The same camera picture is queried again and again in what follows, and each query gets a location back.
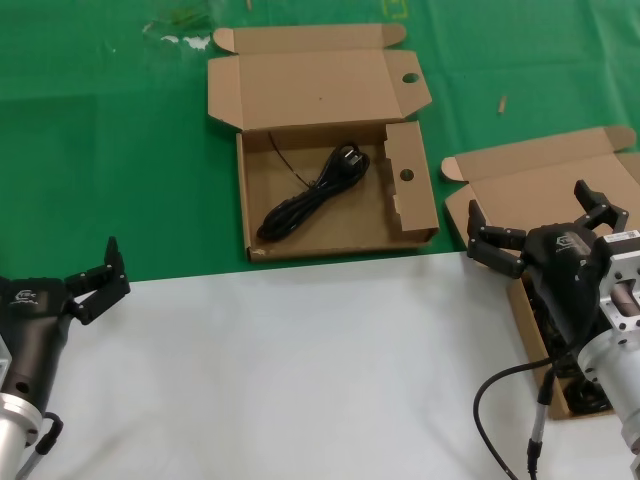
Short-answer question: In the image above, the pile of black power cords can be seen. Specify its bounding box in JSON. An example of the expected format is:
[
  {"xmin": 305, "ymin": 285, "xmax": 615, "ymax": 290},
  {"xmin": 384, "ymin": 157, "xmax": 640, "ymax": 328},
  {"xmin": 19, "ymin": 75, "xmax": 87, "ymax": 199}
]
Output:
[{"xmin": 519, "ymin": 279, "xmax": 619, "ymax": 416}]

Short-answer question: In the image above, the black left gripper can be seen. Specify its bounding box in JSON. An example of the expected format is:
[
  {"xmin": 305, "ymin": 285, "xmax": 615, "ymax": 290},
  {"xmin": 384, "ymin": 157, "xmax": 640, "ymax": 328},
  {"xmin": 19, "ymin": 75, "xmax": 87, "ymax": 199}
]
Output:
[{"xmin": 0, "ymin": 236, "xmax": 132, "ymax": 407}]

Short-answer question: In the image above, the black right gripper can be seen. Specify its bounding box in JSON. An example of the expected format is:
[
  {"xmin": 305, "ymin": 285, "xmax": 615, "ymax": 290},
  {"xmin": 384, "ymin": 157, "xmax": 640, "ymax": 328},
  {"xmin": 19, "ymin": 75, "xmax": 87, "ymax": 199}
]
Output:
[{"xmin": 465, "ymin": 179, "xmax": 631, "ymax": 346}]

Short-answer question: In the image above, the silver right wrist bracket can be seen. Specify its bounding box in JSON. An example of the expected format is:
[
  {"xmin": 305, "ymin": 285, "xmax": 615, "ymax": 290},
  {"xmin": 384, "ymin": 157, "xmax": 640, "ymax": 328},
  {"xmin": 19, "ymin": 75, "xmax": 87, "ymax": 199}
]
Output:
[{"xmin": 597, "ymin": 228, "xmax": 640, "ymax": 335}]

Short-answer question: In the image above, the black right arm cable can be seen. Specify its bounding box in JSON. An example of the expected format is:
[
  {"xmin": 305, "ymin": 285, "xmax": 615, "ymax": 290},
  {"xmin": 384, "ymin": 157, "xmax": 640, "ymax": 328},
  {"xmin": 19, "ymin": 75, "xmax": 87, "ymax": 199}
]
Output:
[{"xmin": 473, "ymin": 319, "xmax": 601, "ymax": 480}]

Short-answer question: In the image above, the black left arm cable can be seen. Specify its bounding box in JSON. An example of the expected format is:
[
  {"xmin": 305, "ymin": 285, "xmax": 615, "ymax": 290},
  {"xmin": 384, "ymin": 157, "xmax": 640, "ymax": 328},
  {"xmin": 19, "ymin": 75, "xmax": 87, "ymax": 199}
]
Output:
[{"xmin": 17, "ymin": 410, "xmax": 65, "ymax": 480}]

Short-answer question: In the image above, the open cardboard box with holes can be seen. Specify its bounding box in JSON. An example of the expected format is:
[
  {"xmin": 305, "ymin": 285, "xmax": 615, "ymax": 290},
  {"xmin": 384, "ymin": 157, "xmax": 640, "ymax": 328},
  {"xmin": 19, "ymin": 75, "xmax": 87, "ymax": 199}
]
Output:
[{"xmin": 207, "ymin": 22, "xmax": 441, "ymax": 264}]

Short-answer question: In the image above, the green table mat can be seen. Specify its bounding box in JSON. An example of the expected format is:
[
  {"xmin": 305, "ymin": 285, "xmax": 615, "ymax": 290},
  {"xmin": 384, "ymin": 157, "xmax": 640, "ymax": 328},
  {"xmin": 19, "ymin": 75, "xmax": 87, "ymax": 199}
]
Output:
[{"xmin": 0, "ymin": 0, "xmax": 640, "ymax": 285}]

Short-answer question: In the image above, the black power cord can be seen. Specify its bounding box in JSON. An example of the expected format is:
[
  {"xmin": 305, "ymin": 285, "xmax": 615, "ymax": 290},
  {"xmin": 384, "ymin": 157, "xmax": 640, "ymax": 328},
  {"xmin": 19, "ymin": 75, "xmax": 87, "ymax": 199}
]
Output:
[{"xmin": 256, "ymin": 130, "xmax": 372, "ymax": 245}]

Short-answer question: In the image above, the open cardboard box of cords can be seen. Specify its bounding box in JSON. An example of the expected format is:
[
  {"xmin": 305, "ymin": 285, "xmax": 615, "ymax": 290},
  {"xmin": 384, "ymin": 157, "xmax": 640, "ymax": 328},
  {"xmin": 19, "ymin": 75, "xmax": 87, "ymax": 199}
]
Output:
[{"xmin": 440, "ymin": 125, "xmax": 640, "ymax": 421}]

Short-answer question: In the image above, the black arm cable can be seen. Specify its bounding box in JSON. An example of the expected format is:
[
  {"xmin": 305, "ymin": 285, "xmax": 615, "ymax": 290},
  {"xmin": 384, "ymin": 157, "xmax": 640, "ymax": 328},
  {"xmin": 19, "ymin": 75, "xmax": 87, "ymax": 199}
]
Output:
[
  {"xmin": 473, "ymin": 319, "xmax": 601, "ymax": 480},
  {"xmin": 17, "ymin": 410, "xmax": 65, "ymax": 480}
]

